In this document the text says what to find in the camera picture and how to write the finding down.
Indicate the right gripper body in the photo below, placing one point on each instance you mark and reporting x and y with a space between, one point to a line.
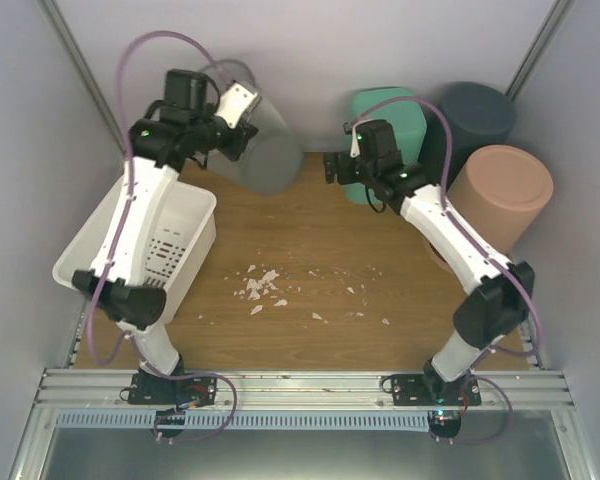
345 174

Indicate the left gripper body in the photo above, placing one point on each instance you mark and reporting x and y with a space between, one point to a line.
232 149

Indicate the silver wire mesh bin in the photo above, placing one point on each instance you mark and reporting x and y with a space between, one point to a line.
273 158

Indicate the green plastic bin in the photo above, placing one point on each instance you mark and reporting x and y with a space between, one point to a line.
406 118

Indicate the white plastic tub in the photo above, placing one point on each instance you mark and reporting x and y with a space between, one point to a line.
178 245

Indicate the dark grey plastic bin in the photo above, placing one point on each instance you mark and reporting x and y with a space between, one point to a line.
478 116

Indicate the salmon pink plastic bin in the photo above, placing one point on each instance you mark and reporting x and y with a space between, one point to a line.
500 191

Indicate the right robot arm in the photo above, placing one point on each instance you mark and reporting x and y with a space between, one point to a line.
498 292

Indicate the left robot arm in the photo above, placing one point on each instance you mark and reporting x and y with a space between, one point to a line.
173 130

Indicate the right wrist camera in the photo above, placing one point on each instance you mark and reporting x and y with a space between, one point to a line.
352 129

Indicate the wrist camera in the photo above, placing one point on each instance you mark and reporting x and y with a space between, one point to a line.
234 102
352 129

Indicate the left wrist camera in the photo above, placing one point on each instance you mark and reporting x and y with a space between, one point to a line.
234 102

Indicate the left aluminium frame post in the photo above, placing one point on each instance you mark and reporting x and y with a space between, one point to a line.
68 42

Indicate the aluminium frame post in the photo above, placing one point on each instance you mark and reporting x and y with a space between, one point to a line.
68 42
555 17

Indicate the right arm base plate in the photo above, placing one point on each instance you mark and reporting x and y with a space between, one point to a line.
420 390

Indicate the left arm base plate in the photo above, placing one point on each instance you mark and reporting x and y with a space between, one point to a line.
147 389

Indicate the right aluminium frame post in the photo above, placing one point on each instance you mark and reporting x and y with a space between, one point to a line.
555 17

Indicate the aluminium mounting rail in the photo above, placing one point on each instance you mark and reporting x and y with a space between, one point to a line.
306 390

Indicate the grey slotted cable duct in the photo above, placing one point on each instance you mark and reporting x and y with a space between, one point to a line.
248 420

